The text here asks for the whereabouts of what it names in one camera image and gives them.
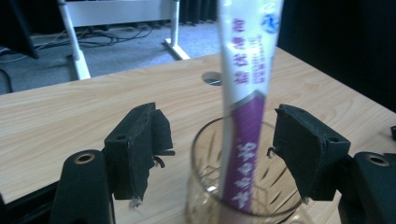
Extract black cable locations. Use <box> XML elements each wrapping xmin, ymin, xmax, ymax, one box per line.
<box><xmin>0</xmin><ymin>67</ymin><xmax>14</xmax><ymax>94</ymax></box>

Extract clear glass cup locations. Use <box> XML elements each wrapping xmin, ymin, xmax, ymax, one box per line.
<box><xmin>185</xmin><ymin>117</ymin><xmax>313</xmax><ymax>224</ymax></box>

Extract grey table cable grommet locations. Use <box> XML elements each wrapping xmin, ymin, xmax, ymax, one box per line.
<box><xmin>201</xmin><ymin>71</ymin><xmax>224</xmax><ymax>87</ymax></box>

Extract white metal desk frame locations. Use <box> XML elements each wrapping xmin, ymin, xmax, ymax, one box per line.
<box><xmin>57</xmin><ymin>0</ymin><xmax>191</xmax><ymax>81</ymax></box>

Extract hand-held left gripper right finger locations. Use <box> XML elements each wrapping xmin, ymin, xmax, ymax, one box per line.
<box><xmin>266</xmin><ymin>104</ymin><xmax>352</xmax><ymax>204</ymax></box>

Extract black floor cables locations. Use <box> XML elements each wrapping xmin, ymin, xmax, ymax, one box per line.
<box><xmin>32</xmin><ymin>25</ymin><xmax>154</xmax><ymax>50</ymax></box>

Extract white and purple toothpaste tube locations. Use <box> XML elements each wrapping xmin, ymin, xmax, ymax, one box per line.
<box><xmin>217</xmin><ymin>0</ymin><xmax>285</xmax><ymax>215</ymax></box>

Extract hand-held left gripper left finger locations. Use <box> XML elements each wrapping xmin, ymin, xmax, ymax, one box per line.
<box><xmin>103</xmin><ymin>102</ymin><xmax>177</xmax><ymax>209</ymax></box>

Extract black panel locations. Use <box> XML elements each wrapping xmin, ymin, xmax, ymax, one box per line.
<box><xmin>0</xmin><ymin>0</ymin><xmax>40</xmax><ymax>60</ymax></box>

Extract dark curtain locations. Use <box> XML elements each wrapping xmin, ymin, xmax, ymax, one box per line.
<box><xmin>276</xmin><ymin>0</ymin><xmax>396</xmax><ymax>113</ymax></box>

